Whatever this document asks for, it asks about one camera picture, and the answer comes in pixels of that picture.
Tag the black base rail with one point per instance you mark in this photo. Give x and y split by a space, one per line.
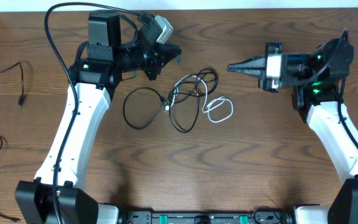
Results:
261 215

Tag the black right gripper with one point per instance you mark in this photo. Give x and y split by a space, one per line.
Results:
258 62

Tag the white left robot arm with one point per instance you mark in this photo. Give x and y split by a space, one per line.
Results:
57 192

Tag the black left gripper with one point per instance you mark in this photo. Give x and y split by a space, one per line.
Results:
155 60

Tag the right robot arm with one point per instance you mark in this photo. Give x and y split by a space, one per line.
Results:
318 80

